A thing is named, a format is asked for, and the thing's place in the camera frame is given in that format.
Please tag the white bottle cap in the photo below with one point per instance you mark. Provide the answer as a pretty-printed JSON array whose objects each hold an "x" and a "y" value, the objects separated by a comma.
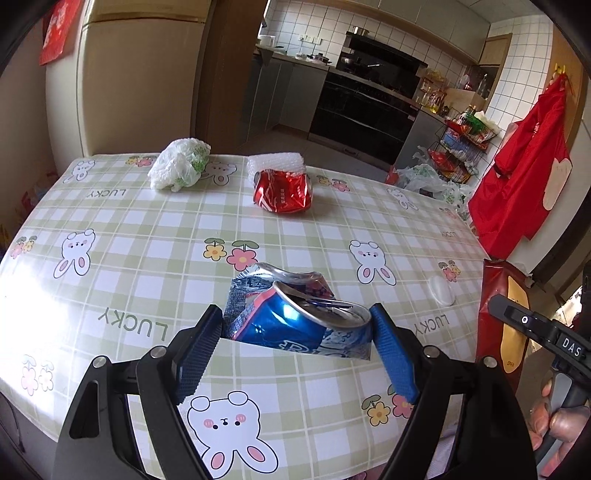
[{"x": 438, "y": 290}]

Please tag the pile of plastic bags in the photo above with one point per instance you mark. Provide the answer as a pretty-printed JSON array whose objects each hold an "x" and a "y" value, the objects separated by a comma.
[{"x": 422, "y": 177}]

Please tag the crushed red can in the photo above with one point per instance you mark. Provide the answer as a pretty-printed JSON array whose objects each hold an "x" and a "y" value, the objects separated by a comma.
[{"x": 281, "y": 189}]

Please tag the dark red snack bag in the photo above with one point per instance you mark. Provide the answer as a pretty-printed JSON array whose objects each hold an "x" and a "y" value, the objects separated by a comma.
[{"x": 494, "y": 295}]

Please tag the red apron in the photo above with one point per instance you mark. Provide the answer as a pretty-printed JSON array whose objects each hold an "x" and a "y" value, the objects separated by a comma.
[{"x": 521, "y": 175}]

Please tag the black range hood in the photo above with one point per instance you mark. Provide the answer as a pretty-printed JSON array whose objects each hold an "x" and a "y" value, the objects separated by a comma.
[{"x": 383, "y": 55}]

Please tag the grey kitchen counter cabinet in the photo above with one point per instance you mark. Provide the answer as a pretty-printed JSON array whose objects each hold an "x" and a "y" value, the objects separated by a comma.
[{"x": 286, "y": 92}]

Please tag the beige refrigerator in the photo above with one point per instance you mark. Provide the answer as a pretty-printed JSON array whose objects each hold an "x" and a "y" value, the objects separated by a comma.
[{"x": 129, "y": 83}]

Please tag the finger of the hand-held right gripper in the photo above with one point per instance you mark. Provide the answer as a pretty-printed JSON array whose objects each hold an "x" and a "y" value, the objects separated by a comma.
[{"x": 545, "y": 330}]

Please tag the red wall poster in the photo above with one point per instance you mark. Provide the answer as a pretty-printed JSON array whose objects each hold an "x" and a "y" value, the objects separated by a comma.
[{"x": 60, "y": 32}]

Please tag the white bubble wrap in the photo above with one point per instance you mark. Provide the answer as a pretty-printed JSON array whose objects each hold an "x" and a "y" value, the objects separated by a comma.
[{"x": 272, "y": 161}]

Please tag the metal pot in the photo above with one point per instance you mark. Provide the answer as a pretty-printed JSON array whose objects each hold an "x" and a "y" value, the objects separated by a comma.
[{"x": 317, "y": 59}]

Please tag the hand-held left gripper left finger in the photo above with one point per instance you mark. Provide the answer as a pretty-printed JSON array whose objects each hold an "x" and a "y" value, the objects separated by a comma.
[{"x": 198, "y": 355}]

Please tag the black oven stove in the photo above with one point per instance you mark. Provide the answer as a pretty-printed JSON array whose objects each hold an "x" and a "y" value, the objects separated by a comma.
[{"x": 360, "y": 115}]

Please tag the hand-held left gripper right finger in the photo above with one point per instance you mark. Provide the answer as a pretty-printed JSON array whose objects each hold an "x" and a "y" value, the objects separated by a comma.
[{"x": 395, "y": 350}]

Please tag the wooden wall cabinet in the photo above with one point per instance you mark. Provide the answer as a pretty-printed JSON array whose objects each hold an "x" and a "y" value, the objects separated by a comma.
[{"x": 494, "y": 64}]

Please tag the cluster of condiment bottles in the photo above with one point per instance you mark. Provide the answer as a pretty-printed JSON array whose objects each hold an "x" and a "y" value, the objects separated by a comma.
[{"x": 431, "y": 94}]

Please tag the checked tablecloth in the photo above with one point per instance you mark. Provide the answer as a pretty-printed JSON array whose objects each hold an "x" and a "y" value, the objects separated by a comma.
[{"x": 138, "y": 240}]

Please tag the crushed blue can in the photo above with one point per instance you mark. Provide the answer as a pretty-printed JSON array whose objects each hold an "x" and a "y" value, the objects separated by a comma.
[{"x": 277, "y": 323}]

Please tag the white green plastic bag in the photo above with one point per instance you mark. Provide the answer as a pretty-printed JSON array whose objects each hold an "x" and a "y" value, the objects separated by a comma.
[{"x": 178, "y": 164}]

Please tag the person's right hand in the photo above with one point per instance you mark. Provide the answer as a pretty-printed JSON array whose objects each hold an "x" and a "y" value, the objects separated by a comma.
[{"x": 565, "y": 422}]

